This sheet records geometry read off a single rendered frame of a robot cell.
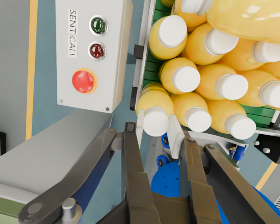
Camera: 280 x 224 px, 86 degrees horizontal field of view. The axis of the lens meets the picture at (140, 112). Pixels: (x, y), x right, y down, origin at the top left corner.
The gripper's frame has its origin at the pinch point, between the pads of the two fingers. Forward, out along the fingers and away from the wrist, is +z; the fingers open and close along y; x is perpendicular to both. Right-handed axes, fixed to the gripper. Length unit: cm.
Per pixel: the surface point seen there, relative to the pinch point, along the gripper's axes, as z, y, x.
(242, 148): 19.6, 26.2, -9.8
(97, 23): 5.7, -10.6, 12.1
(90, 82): 5.8, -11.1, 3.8
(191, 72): 6.0, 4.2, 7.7
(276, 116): 26.8, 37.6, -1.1
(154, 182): 9.8, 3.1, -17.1
